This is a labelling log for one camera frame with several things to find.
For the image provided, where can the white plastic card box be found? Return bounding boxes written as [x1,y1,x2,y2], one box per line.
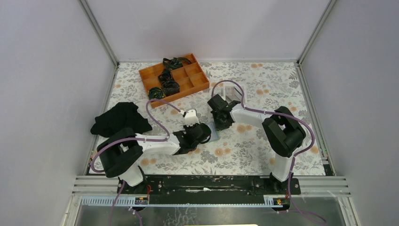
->
[215,83,242,103]

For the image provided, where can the black cloth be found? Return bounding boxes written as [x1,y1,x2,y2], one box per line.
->
[90,102,152,137]

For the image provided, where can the green leather card holder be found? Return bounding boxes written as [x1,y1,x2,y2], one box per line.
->
[207,121,220,142]

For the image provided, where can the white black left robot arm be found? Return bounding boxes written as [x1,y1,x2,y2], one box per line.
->
[91,123,211,194]

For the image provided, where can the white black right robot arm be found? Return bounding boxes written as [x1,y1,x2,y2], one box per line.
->
[207,94,306,194]

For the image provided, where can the stack of white cards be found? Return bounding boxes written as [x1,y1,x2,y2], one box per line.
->
[222,86,236,98]

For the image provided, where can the orange wooden compartment tray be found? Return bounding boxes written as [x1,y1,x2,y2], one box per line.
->
[139,53,210,108]

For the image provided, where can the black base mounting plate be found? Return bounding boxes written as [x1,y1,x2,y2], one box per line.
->
[117,175,301,205]

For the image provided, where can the dark patterned rolled tie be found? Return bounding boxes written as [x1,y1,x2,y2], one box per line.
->
[162,81,180,97]

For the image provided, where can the blue yellow rolled tie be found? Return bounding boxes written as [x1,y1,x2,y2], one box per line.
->
[147,87,166,99]

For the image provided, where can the dark rolled tie middle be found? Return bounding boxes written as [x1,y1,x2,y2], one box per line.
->
[158,69,174,84]

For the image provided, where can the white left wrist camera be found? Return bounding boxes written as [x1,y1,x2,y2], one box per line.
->
[183,109,200,126]

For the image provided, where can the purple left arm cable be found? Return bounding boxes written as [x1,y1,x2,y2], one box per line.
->
[90,98,188,174]

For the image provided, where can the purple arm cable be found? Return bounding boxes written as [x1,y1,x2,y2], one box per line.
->
[90,98,188,174]
[210,80,316,160]

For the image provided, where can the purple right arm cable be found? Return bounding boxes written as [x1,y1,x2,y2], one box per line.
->
[210,80,316,160]

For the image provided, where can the aluminium frame rail front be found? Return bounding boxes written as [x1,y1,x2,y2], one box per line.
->
[72,175,351,208]

